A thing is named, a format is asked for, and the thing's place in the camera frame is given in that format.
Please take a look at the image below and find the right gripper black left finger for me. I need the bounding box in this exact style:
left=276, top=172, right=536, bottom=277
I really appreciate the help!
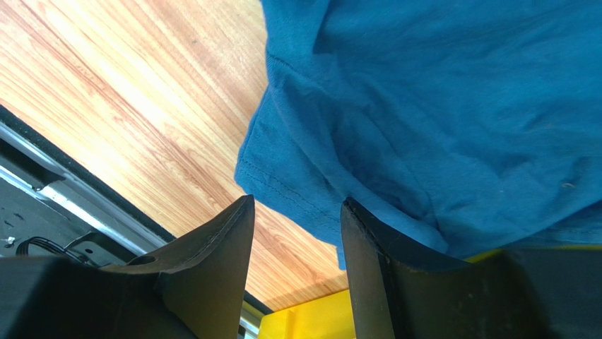
left=1, top=196, right=255, bottom=338

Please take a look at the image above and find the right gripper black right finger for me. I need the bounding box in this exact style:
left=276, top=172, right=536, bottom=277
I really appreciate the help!
left=341, top=198, right=601, bottom=338

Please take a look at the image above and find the teal blue t shirt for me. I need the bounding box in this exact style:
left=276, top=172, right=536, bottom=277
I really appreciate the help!
left=235, top=1, right=601, bottom=258

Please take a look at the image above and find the yellow plastic bin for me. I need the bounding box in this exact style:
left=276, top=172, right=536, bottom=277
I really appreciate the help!
left=257, top=244, right=602, bottom=339

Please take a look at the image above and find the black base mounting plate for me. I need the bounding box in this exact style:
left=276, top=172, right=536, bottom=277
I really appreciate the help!
left=0, top=105, right=273, bottom=316

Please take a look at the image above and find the aluminium frame rail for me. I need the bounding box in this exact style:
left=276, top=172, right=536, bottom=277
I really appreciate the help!
left=1, top=112, right=261, bottom=338

